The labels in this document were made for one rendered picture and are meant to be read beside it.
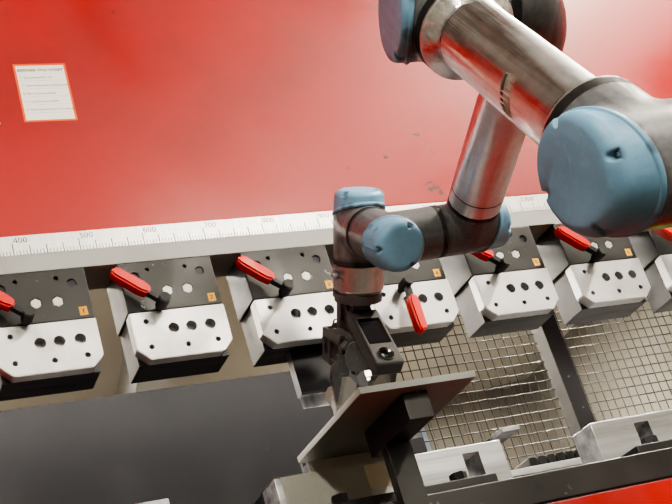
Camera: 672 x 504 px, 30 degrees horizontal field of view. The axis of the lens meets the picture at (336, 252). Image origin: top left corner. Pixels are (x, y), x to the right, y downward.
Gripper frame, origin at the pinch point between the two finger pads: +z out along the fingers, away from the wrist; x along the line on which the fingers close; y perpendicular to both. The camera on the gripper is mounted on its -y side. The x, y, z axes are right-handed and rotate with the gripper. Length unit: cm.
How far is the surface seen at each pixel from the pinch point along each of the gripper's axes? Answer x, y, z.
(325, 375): 1.1, 11.2, -4.5
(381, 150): -20, 34, -36
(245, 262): 12.0, 17.0, -22.6
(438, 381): -2.1, -18.1, -11.6
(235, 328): -191, 550, 144
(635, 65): -84, 45, -49
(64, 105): 33, 41, -45
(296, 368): 5.5, 12.4, -6.0
